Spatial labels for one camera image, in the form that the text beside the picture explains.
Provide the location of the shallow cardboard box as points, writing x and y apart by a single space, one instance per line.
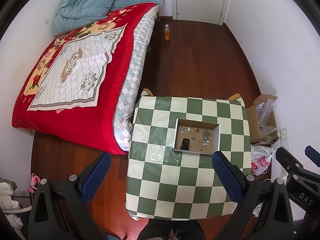
197 136

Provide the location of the clear bubble wrap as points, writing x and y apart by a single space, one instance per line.
266 115

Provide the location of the white plastic bag red print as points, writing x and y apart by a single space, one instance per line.
260 158

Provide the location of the blue quilt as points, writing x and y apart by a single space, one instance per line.
82 7

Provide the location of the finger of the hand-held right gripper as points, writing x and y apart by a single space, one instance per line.
313 155
287 157

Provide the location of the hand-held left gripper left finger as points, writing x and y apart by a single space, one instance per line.
96 177

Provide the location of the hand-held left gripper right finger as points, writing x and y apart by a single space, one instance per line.
226 177

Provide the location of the orange drink bottle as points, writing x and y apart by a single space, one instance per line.
167 33

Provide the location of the green checked tablecloth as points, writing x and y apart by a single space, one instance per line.
175 180

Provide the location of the bed with red blanket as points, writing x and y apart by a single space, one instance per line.
75 117

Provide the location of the white door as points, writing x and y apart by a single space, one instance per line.
200 0

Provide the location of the open brown cardboard box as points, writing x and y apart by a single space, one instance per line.
252 122

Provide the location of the pile of white cloth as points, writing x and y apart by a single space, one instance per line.
8 200

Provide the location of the black wristband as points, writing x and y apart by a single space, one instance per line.
185 144

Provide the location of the person's right leg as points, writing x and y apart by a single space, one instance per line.
187 230

